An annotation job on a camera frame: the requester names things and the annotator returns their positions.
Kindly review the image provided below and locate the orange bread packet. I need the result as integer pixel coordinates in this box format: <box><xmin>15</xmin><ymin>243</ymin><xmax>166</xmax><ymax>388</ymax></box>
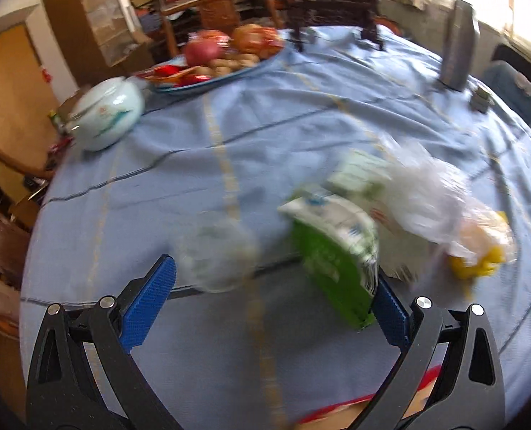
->
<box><xmin>232</xmin><ymin>24</ymin><xmax>284</xmax><ymax>55</ymax></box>

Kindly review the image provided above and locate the carved wooden chair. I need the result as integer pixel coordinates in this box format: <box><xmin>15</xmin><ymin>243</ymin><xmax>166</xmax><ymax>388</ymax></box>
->
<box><xmin>0</xmin><ymin>139</ymin><xmax>57</xmax><ymax>234</ymax></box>

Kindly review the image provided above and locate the blue chair cushion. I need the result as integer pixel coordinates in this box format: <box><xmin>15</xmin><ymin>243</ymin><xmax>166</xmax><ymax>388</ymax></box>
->
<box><xmin>484</xmin><ymin>62</ymin><xmax>531</xmax><ymax>132</ymax></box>

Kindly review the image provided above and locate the steel bottle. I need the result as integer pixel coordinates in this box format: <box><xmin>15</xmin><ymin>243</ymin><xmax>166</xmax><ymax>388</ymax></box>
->
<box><xmin>440</xmin><ymin>0</ymin><xmax>481</xmax><ymax>93</ymax></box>

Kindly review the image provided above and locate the pale green ceramic jar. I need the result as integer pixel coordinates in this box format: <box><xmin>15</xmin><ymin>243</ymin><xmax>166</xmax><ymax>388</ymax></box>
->
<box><xmin>64</xmin><ymin>76</ymin><xmax>145</xmax><ymax>152</ymax></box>

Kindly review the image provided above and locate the wooden armchair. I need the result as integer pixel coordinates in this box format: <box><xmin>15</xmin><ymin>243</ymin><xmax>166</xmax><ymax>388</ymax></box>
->
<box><xmin>160</xmin><ymin>0</ymin><xmax>285</xmax><ymax>57</ymax></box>

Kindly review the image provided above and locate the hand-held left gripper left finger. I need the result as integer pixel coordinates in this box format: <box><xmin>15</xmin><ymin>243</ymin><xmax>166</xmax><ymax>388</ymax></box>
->
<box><xmin>26</xmin><ymin>254</ymin><xmax>183</xmax><ymax>430</ymax></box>

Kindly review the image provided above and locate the pile of brown nuts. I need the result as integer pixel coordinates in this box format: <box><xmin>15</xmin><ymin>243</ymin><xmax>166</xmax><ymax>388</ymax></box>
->
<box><xmin>194</xmin><ymin>51</ymin><xmax>262</xmax><ymax>80</ymax></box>

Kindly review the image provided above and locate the blue fruit plate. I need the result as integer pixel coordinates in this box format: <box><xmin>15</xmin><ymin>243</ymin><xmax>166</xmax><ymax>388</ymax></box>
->
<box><xmin>133</xmin><ymin>27</ymin><xmax>289</xmax><ymax>96</ymax></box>

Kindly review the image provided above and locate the white green box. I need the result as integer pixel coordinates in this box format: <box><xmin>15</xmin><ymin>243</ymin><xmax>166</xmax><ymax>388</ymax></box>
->
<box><xmin>328</xmin><ymin>150</ymin><xmax>394</xmax><ymax>203</ymax></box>

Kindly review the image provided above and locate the black office chair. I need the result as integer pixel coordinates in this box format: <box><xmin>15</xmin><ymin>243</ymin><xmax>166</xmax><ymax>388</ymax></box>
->
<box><xmin>482</xmin><ymin>45</ymin><xmax>531</xmax><ymax>140</ymax></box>

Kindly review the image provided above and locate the green white packet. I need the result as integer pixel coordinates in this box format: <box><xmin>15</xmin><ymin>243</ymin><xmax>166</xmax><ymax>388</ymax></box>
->
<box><xmin>278</xmin><ymin>188</ymin><xmax>380</xmax><ymax>330</ymax></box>

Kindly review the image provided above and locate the clear glass cup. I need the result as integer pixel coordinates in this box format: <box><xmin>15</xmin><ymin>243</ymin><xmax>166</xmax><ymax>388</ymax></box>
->
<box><xmin>176</xmin><ymin>212</ymin><xmax>260</xmax><ymax>293</ymax></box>

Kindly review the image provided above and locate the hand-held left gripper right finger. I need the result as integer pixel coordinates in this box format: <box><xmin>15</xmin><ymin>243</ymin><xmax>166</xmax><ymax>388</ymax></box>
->
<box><xmin>352</xmin><ymin>273</ymin><xmax>505</xmax><ymax>430</ymax></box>

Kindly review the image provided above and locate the clear plastic bag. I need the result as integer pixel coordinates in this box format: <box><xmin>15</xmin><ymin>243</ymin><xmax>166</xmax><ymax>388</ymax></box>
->
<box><xmin>377</xmin><ymin>141</ymin><xmax>517</xmax><ymax>270</ymax></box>

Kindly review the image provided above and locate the glass front wooden cabinet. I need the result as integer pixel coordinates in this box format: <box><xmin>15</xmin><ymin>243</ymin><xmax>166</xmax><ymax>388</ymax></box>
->
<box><xmin>40</xmin><ymin>0</ymin><xmax>154</xmax><ymax>84</ymax></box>

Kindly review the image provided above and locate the red apple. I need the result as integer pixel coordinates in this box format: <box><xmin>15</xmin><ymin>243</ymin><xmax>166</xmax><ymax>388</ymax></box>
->
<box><xmin>184</xmin><ymin>38</ymin><xmax>226</xmax><ymax>67</ymax></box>

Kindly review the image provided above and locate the yellow plastic item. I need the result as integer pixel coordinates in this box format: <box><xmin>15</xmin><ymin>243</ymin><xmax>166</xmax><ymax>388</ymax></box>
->
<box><xmin>446</xmin><ymin>212</ymin><xmax>508</xmax><ymax>279</ymax></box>

